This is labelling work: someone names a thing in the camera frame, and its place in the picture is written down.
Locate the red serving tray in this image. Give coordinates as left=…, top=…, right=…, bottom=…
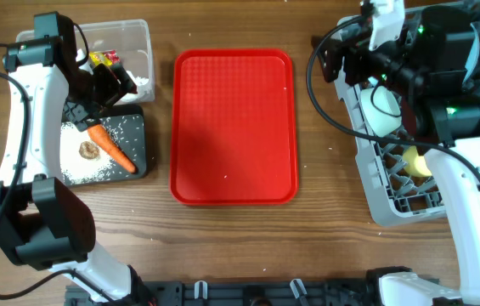
left=169, top=48, right=299, bottom=207

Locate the yellow candy wrapper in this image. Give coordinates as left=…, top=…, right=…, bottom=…
left=89, top=52, right=113, bottom=66

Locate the clear plastic waste bin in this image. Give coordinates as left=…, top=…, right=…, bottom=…
left=16, top=12, right=155, bottom=102

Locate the right black cable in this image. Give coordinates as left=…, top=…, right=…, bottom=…
left=305, top=14, right=480, bottom=273

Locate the yellow plastic cup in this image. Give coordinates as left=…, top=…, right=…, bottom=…
left=402, top=146, right=432, bottom=178

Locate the white rice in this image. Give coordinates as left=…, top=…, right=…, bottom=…
left=59, top=115, right=145, bottom=184

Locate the red wrapper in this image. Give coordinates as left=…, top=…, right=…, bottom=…
left=104, top=50, right=121, bottom=64

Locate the light blue bowl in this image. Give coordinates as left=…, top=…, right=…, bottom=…
left=360, top=87, right=402, bottom=137

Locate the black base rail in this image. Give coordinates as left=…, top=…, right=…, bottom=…
left=64, top=278, right=376, bottom=306

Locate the light blue plate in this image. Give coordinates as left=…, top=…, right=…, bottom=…
left=463, top=25, right=480, bottom=82

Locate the orange carrot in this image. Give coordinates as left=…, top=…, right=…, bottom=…
left=88, top=124, right=137, bottom=173

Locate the grey dishwasher rack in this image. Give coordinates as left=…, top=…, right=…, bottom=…
left=335, top=1, right=480, bottom=226

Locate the black plastic tray bin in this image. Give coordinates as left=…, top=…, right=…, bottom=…
left=59, top=103, right=149, bottom=186

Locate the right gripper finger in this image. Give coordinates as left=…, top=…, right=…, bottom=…
left=322, top=59, right=343, bottom=83
left=319, top=37, right=349, bottom=60

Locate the brown mushroom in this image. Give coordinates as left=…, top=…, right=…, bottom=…
left=79, top=141, right=99, bottom=160

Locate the white tissue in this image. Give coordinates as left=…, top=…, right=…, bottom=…
left=119, top=76, right=150, bottom=104

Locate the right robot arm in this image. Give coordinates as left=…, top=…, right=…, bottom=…
left=309, top=1, right=480, bottom=305

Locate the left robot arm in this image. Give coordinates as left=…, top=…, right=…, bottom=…
left=0, top=12, right=156, bottom=305

